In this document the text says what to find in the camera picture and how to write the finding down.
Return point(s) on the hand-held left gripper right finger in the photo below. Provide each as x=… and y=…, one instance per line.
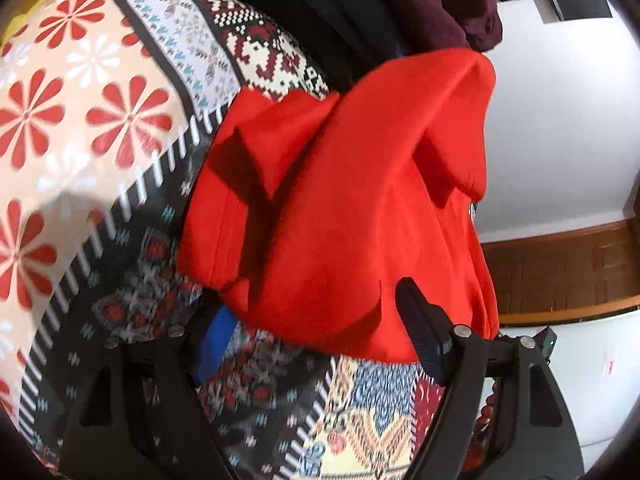
x=425, y=335

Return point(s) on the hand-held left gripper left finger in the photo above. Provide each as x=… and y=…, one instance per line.
x=215, y=345

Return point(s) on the red garment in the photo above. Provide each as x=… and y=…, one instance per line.
x=340, y=185

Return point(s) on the white door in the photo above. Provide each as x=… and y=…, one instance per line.
x=595, y=385

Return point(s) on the patchwork patterned bed cover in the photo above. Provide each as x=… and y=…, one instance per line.
x=100, y=110

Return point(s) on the dark red clothing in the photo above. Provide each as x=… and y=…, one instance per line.
x=435, y=0

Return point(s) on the black clothing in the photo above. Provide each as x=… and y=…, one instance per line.
x=310, y=10

